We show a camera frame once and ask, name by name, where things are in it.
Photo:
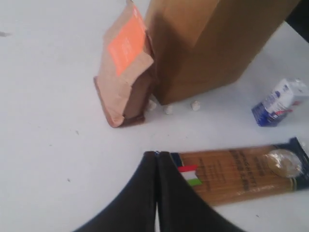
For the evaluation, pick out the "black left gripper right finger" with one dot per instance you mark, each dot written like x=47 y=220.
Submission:
x=180 y=209

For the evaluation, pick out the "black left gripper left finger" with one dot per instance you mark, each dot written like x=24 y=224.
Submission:
x=133 y=209

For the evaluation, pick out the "small white candy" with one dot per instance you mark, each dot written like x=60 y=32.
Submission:
x=151 y=105
x=168 y=110
x=195 y=106

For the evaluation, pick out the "brown snack pouch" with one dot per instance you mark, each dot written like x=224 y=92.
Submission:
x=126 y=76

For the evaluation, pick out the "brown paper bag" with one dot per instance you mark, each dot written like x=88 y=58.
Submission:
x=200 y=45

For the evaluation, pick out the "spaghetti packet dark blue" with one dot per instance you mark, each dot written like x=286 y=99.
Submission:
x=240 y=174

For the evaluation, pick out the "small white blue milk carton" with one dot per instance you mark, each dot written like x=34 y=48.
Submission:
x=286 y=95

